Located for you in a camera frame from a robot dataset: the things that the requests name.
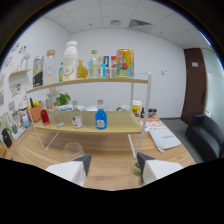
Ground green mint leaf jar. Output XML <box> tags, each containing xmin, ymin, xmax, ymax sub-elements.
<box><xmin>133</xmin><ymin>161</ymin><xmax>143</xmax><ymax>177</ymax></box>

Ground clear drinking glass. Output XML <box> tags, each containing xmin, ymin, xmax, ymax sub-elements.
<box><xmin>63</xmin><ymin>141</ymin><xmax>85</xmax><ymax>163</ymax></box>

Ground white notebook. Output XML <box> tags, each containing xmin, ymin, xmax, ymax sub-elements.
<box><xmin>147</xmin><ymin>128</ymin><xmax>183</xmax><ymax>153</ymax></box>

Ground orange patterned book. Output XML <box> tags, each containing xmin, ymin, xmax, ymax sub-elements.
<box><xmin>138</xmin><ymin>118</ymin><xmax>168</xmax><ymax>132</ymax></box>

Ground clear bottle with plain label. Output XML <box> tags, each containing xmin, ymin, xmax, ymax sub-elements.
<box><xmin>52</xmin><ymin>104</ymin><xmax>65</xmax><ymax>128</ymax></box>

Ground small dark bottles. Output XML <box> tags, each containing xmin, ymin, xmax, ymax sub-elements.
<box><xmin>139</xmin><ymin>107</ymin><xmax>158</xmax><ymax>119</ymax></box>

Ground blue liquid bottle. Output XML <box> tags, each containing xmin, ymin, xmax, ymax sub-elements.
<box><xmin>94</xmin><ymin>99</ymin><xmax>108</xmax><ymax>131</ymax></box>

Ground red liquid bottle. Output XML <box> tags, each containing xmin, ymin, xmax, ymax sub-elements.
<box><xmin>40</xmin><ymin>108</ymin><xmax>51</xmax><ymax>127</ymax></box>

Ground blue rimmed bowl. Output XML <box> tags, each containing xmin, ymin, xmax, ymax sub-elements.
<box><xmin>58</xmin><ymin>104</ymin><xmax>74</xmax><ymax>112</ymax></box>

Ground white tray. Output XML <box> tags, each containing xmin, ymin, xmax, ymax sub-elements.
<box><xmin>9</xmin><ymin>125</ymin><xmax>27</xmax><ymax>141</ymax></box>

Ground orange pen holder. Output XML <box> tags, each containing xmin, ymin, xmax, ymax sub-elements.
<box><xmin>29</xmin><ymin>98</ymin><xmax>43</xmax><ymax>123</ymax></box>

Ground white and green mug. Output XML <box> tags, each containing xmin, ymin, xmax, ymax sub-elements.
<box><xmin>116</xmin><ymin>104</ymin><xmax>131</xmax><ymax>113</ymax></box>

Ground small green potted plant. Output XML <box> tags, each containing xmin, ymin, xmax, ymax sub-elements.
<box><xmin>55</xmin><ymin>92</ymin><xmax>72</xmax><ymax>107</ymax></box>

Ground black bag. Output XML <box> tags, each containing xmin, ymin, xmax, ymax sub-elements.
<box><xmin>0</xmin><ymin>128</ymin><xmax>13</xmax><ymax>149</ymax></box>

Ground two-tier wooden shelf rack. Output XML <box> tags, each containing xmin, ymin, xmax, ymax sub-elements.
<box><xmin>25</xmin><ymin>71</ymin><xmax>153</xmax><ymax>160</ymax></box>

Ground brown door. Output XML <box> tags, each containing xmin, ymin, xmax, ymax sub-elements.
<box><xmin>180</xmin><ymin>47</ymin><xmax>208</xmax><ymax>126</ymax></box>

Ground teal liquid bottle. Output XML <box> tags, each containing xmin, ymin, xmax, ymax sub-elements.
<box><xmin>58</xmin><ymin>62</ymin><xmax>64</xmax><ymax>83</ymax></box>

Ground amber liquid bottle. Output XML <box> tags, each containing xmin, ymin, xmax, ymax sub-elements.
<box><xmin>76</xmin><ymin>59</ymin><xmax>89</xmax><ymax>80</ymax></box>

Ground glass jar with wooden lid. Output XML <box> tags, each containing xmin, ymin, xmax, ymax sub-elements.
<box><xmin>44</xmin><ymin>49</ymin><xmax>57</xmax><ymax>85</ymax></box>

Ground clear bottle with green cap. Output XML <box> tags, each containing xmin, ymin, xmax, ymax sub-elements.
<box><xmin>88</xmin><ymin>49</ymin><xmax>101</xmax><ymax>79</ymax></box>

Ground light blue bottle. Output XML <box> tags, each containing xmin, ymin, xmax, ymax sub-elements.
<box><xmin>99</xmin><ymin>56</ymin><xmax>107</xmax><ymax>79</ymax></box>

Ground large white milk bottle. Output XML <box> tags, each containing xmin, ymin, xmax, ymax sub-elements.
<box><xmin>62</xmin><ymin>40</ymin><xmax>79</xmax><ymax>82</ymax></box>

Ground yellow printed can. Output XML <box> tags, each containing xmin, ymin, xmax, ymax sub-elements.
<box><xmin>115</xmin><ymin>48</ymin><xmax>135</xmax><ymax>78</ymax></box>

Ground red and blue box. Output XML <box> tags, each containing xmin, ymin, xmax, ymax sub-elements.
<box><xmin>103</xmin><ymin>55</ymin><xmax>118</xmax><ymax>79</ymax></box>

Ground wooden wall shelf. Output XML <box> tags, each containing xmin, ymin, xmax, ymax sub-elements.
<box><xmin>8</xmin><ymin>68</ymin><xmax>32</xmax><ymax>88</ymax></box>

